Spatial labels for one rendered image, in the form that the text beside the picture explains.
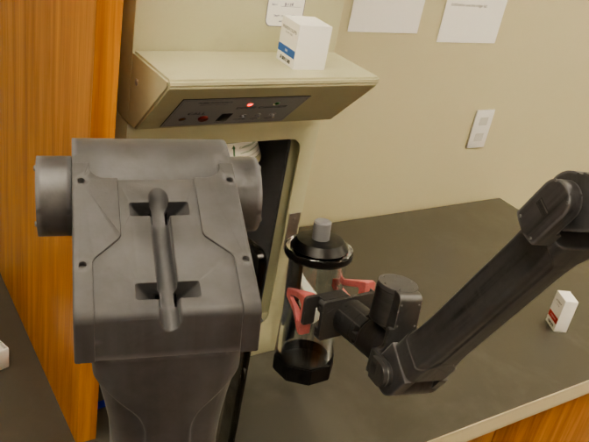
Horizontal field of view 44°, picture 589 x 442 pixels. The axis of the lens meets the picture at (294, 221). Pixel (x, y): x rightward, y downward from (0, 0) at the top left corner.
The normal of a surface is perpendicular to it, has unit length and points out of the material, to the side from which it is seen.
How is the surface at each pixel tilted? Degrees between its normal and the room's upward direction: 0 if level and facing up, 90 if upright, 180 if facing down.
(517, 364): 0
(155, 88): 90
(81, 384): 90
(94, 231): 19
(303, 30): 90
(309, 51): 90
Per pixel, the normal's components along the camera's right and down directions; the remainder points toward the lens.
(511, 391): 0.17, -0.87
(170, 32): 0.52, 0.47
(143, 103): -0.83, 0.12
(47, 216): 0.25, 0.54
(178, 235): 0.19, -0.67
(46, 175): 0.23, -0.49
